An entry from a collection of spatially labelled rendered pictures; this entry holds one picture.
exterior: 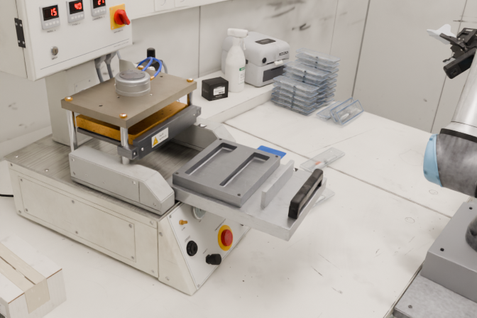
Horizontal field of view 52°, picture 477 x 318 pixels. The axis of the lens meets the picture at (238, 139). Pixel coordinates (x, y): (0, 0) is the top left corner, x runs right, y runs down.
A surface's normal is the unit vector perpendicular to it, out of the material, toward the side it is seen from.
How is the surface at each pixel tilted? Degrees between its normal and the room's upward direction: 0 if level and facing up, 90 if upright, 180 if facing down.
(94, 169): 90
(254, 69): 91
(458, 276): 90
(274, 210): 0
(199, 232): 65
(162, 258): 90
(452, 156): 60
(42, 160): 0
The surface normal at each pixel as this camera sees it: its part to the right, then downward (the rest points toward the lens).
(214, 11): 0.77, 0.33
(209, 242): 0.82, -0.14
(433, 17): -0.63, 0.33
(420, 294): 0.06, -0.88
